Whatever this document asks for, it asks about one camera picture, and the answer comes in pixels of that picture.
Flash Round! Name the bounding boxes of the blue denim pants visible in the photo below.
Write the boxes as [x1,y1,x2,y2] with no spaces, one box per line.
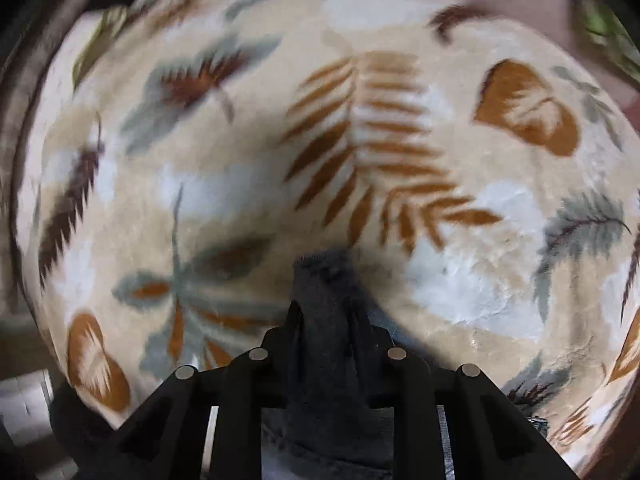
[260,249,401,480]

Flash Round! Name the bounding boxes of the green patterned cloth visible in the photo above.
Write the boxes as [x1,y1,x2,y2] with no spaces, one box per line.
[570,0,640,81]

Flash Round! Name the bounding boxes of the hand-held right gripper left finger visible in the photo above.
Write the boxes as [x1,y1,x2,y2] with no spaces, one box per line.
[82,300,305,480]

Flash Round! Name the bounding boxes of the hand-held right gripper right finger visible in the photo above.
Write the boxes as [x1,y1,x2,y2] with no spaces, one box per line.
[350,295,583,480]

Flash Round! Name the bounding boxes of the leaf print blanket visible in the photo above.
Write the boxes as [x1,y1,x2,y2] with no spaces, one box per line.
[17,0,640,476]

